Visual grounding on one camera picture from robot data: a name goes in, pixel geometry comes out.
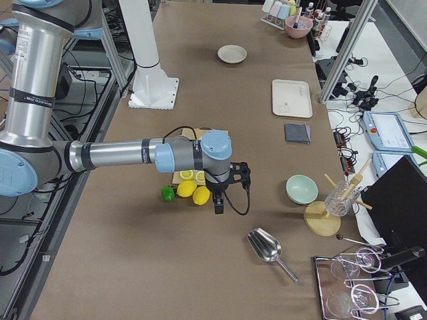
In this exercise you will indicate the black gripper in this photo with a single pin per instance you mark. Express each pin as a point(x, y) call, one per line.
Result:
point(215, 186)

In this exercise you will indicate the round white plate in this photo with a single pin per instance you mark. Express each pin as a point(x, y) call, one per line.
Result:
point(232, 54)

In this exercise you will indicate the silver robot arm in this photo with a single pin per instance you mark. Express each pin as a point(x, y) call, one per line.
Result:
point(29, 158)

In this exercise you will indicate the lemon half near bun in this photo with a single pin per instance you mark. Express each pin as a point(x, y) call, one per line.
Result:
point(186, 175)

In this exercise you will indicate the white rabbit tray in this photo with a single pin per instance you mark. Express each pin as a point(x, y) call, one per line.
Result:
point(291, 99)

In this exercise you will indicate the black glass tray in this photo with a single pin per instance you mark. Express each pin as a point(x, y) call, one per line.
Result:
point(328, 284)

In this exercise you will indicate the whole lemon lower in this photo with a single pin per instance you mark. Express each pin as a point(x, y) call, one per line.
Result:
point(201, 195)

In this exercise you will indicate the whole lemon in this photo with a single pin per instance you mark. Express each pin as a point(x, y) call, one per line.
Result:
point(201, 195)
point(186, 188)

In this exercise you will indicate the lemon half near edge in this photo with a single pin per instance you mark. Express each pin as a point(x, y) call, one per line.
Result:
point(200, 177)

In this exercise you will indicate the whole lemon upper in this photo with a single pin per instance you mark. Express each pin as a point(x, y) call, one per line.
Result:
point(186, 188)

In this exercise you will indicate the green lime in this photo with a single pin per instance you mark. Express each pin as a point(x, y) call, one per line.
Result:
point(168, 193)

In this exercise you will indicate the wooden cutting board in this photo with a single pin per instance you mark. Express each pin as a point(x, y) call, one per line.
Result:
point(197, 133)

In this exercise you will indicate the metal scoop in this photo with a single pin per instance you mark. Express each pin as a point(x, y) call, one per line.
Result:
point(268, 249)

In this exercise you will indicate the mint green bowl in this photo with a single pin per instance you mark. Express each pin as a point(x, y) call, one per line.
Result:
point(301, 189)

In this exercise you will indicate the grey folded cloth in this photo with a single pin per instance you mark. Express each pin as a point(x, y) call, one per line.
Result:
point(297, 133)

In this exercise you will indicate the wooden cup tree stand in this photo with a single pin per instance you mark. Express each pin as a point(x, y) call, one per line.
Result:
point(319, 220)

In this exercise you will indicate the clear patterned glass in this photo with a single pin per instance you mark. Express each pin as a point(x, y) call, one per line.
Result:
point(341, 198)

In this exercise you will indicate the wine glass upper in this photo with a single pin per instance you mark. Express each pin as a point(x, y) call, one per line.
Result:
point(349, 265)

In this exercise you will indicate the wine glass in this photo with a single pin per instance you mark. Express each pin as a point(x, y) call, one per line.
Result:
point(349, 265)
point(359, 301)

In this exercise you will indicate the blue teach pendant lower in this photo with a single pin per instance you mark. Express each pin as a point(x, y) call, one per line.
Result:
point(384, 160)

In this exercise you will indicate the blue teach pendant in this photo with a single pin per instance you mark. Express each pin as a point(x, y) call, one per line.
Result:
point(384, 160)
point(387, 131)

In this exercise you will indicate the wine glass lower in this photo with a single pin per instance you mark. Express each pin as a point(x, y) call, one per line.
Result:
point(359, 301)

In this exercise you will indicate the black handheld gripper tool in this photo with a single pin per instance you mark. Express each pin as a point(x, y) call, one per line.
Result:
point(366, 100)

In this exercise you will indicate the black monitor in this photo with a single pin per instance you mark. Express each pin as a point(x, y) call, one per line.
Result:
point(398, 214)

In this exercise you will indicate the blue teach pendant upper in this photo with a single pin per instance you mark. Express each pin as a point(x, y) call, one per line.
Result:
point(387, 131)

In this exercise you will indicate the white cup rack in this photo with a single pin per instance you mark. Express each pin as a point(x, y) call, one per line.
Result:
point(276, 12)

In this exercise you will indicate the pink bowl with ice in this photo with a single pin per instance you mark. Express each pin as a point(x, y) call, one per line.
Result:
point(304, 27)

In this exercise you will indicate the white camera pole base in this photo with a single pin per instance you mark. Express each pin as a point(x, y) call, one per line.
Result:
point(152, 88)

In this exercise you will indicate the metal black-tipped scoop handle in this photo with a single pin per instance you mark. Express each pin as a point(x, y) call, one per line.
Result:
point(297, 18)

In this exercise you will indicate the copper wire bottle basket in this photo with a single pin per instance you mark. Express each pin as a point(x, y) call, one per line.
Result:
point(320, 17)

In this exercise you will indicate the aluminium frame post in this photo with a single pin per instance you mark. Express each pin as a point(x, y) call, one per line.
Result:
point(354, 33)

